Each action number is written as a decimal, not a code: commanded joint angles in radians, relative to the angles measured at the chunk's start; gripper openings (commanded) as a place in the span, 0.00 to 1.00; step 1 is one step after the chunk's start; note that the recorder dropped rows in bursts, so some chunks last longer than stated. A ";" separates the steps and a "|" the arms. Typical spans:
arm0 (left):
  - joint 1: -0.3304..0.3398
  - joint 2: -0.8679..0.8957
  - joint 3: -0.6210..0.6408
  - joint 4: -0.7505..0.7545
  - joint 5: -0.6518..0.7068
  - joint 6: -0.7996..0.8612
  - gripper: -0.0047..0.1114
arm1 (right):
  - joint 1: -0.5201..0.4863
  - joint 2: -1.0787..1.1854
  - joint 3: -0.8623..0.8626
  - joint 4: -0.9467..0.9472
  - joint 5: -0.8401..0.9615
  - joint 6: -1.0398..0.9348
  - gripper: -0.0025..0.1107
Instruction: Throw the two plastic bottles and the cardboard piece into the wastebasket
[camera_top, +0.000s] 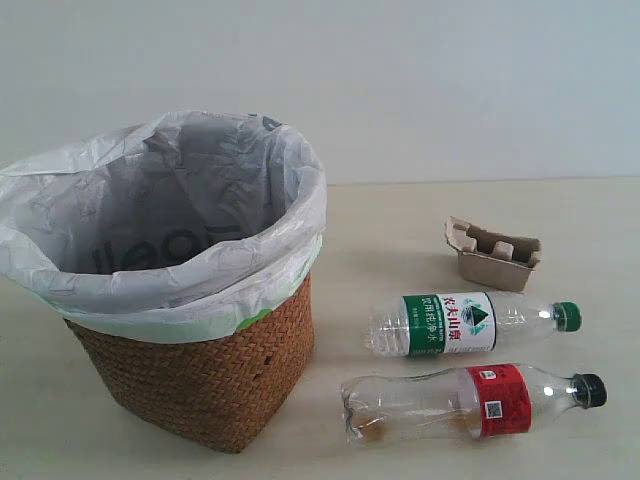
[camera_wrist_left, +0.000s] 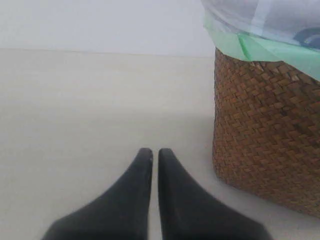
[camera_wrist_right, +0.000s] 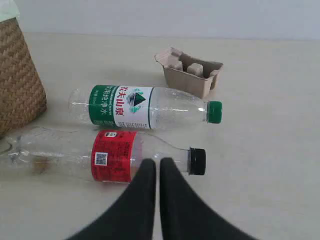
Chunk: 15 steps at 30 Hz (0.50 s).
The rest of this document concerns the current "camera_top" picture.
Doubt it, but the brown woven wicker basket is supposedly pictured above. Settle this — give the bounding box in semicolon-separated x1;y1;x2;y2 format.
66;278;314;453

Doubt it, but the white plastic bin liner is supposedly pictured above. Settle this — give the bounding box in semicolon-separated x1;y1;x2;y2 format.
1;111;327;344

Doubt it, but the brown cardboard pulp tray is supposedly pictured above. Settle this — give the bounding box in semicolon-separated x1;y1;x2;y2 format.
444;216;542;292

